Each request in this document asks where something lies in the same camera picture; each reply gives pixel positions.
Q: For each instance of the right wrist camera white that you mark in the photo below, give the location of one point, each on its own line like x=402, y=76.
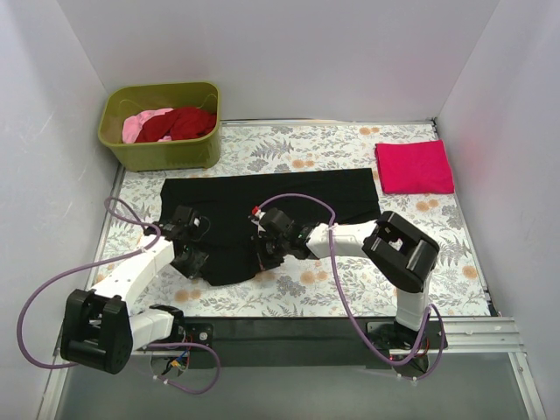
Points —
x=256, y=215

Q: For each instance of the dark red garment in bin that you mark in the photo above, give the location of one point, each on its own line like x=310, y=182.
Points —
x=180, y=124

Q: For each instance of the folded magenta t shirt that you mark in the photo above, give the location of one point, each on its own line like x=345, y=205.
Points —
x=414, y=168

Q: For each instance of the olive green plastic bin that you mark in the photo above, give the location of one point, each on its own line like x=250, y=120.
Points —
x=203, y=152

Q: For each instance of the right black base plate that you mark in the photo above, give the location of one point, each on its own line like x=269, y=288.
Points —
x=386, y=334

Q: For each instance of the pink garment in bin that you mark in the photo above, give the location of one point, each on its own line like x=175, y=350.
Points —
x=133, y=125

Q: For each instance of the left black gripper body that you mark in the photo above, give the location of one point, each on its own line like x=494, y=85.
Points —
x=192, y=263

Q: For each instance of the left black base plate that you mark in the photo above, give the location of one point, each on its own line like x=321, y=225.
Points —
x=198, y=333

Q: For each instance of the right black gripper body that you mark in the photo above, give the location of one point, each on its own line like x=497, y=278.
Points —
x=267, y=252

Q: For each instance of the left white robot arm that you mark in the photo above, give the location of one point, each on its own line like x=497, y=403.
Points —
x=99, y=329

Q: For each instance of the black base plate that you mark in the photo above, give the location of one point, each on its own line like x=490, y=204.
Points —
x=198, y=333
x=386, y=334

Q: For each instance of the aluminium frame rail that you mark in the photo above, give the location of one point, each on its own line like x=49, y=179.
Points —
x=310, y=334

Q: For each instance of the black t shirt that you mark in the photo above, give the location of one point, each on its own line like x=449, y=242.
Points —
x=226, y=203

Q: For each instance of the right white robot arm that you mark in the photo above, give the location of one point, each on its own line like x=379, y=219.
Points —
x=404, y=254

